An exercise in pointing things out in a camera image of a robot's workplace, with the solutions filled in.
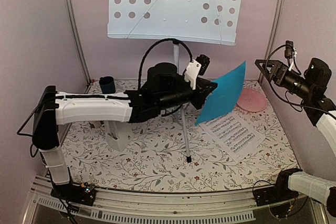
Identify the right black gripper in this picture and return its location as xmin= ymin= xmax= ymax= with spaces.
xmin=256 ymin=59 xmax=314 ymax=99

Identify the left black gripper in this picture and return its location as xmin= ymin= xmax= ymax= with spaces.
xmin=157 ymin=80 xmax=219 ymax=112

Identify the blue sheet music page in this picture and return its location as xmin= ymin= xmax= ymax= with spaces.
xmin=195 ymin=61 xmax=246 ymax=126

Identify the light blue music stand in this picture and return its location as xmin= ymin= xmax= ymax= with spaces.
xmin=106 ymin=0 xmax=247 ymax=163

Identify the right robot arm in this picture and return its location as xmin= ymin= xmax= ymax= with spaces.
xmin=255 ymin=58 xmax=335 ymax=216

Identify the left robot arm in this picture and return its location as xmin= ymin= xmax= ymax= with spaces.
xmin=33 ymin=60 xmax=217 ymax=200

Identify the pink plate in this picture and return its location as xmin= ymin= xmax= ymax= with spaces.
xmin=237 ymin=88 xmax=267 ymax=112

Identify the white sheet music page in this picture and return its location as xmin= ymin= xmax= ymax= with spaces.
xmin=200 ymin=113 xmax=265 ymax=162

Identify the white metronome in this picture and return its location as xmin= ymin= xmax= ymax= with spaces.
xmin=104 ymin=121 xmax=134 ymax=152

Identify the dark blue cup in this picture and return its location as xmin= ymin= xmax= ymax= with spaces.
xmin=99 ymin=76 xmax=116 ymax=94

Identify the paper coffee cup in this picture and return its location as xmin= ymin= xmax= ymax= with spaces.
xmin=89 ymin=121 xmax=103 ymax=129

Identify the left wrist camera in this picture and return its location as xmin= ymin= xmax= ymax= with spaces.
xmin=196 ymin=54 xmax=210 ymax=76

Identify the front aluminium rail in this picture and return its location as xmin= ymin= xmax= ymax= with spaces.
xmin=23 ymin=176 xmax=330 ymax=223

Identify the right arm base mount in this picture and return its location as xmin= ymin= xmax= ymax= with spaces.
xmin=252 ymin=185 xmax=299 ymax=206

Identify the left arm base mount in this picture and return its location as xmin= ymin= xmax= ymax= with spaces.
xmin=51 ymin=182 xmax=97 ymax=206

